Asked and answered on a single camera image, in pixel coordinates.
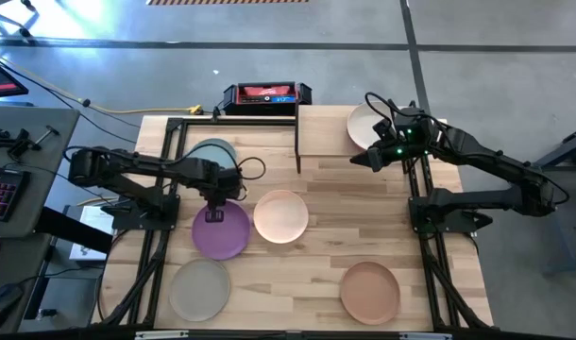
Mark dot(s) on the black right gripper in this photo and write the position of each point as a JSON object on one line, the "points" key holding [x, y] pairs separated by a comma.
{"points": [[408, 137]]}

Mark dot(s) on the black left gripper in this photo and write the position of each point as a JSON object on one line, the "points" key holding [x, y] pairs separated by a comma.
{"points": [[222, 184]]}

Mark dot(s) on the purple plate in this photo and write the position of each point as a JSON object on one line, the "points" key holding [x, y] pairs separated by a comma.
{"points": [[222, 241]]}

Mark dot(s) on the cream plate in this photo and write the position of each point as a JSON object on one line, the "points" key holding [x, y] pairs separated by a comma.
{"points": [[361, 125]]}

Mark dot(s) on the pale peach plate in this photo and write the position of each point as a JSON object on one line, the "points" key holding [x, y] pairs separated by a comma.
{"points": [[281, 217]]}

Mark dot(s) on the light blue plate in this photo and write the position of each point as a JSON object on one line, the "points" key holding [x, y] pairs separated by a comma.
{"points": [[212, 150]]}

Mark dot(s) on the grey plate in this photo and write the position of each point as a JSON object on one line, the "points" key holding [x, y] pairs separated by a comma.
{"points": [[199, 289]]}

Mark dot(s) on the terracotta plate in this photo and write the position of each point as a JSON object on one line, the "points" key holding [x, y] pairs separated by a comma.
{"points": [[369, 293]]}

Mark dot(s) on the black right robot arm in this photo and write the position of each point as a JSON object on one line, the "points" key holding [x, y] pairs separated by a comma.
{"points": [[486, 158]]}

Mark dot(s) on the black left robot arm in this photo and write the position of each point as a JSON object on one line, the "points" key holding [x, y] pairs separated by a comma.
{"points": [[137, 163]]}

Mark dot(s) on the white booklet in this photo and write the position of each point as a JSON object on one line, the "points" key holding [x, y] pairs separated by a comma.
{"points": [[99, 218]]}

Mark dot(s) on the red black power station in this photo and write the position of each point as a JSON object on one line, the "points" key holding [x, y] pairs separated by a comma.
{"points": [[266, 96]]}

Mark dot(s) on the white label strip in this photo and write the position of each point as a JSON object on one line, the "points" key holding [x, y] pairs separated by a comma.
{"points": [[161, 334], [426, 336]]}

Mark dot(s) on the black desk beam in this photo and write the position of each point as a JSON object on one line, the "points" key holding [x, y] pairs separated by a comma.
{"points": [[75, 231]]}

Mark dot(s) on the grey desk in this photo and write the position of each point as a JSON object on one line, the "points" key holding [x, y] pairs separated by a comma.
{"points": [[38, 189]]}

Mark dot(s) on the grey metal stand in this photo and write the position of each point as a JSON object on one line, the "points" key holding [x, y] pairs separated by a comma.
{"points": [[553, 217]]}

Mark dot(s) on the small black plug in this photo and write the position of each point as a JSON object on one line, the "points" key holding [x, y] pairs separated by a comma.
{"points": [[46, 312]]}

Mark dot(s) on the black backlit keyboard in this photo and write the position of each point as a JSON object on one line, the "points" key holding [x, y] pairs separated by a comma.
{"points": [[5, 193]]}

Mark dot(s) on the black clamp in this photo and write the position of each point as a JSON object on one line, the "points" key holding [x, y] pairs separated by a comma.
{"points": [[14, 141]]}

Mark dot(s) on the black computer mouse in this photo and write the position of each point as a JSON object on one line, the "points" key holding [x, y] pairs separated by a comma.
{"points": [[2, 302]]}

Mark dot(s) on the black computer monitor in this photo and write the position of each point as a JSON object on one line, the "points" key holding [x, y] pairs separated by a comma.
{"points": [[0, 80]]}

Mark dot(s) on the grey chair base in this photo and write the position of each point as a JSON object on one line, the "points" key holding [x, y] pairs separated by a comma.
{"points": [[27, 32]]}

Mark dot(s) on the wooden shelf black metal frame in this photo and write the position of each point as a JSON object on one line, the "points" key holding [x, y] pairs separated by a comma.
{"points": [[316, 132]]}

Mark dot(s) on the black aluminium rig frame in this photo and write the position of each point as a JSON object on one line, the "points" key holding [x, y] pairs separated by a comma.
{"points": [[269, 121]]}

